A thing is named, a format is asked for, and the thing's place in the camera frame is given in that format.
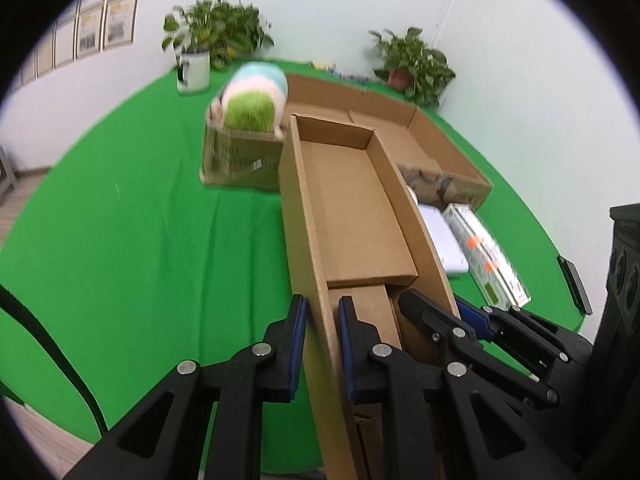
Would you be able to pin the black phone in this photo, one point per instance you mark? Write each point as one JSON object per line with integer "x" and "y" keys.
{"x": 574, "y": 282}

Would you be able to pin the pastel striped plush toy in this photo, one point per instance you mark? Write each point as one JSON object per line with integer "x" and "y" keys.
{"x": 255, "y": 90}

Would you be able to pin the green tablecloth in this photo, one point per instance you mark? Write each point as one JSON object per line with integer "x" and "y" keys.
{"x": 125, "y": 210}

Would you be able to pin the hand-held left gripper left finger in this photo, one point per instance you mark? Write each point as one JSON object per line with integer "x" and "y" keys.
{"x": 299, "y": 332}

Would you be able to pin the row of framed wall notices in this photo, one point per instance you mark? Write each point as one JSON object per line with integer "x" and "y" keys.
{"x": 117, "y": 15}

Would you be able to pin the large printed cardboard box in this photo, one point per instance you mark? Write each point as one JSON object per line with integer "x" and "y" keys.
{"x": 395, "y": 135}

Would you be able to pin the white medicine box orange stickers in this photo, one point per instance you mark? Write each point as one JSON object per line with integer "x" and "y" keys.
{"x": 480, "y": 250}

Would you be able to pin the small white box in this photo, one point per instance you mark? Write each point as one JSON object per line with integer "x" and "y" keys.
{"x": 413, "y": 196}

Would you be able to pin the grey furniture piece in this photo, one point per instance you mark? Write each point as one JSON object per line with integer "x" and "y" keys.
{"x": 6, "y": 175}

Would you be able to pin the potted plant brown pot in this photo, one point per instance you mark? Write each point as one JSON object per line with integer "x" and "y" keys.
{"x": 407, "y": 60}

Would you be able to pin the row of small colourful items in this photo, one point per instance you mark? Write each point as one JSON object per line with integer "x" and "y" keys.
{"x": 340, "y": 71}

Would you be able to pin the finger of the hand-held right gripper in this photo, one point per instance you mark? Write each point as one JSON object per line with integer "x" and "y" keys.
{"x": 425, "y": 315}
{"x": 477, "y": 321}

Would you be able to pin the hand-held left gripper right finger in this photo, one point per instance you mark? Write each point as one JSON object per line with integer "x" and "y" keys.
{"x": 346, "y": 342}

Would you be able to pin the long narrow cardboard box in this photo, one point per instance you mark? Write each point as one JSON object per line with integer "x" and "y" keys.
{"x": 350, "y": 210}

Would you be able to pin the potted plant white pot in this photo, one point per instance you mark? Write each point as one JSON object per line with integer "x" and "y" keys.
{"x": 195, "y": 67}

